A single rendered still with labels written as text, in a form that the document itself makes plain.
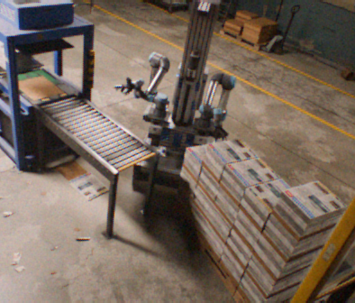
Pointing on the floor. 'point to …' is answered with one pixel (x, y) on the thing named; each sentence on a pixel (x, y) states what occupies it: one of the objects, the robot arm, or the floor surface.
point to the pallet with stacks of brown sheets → (250, 29)
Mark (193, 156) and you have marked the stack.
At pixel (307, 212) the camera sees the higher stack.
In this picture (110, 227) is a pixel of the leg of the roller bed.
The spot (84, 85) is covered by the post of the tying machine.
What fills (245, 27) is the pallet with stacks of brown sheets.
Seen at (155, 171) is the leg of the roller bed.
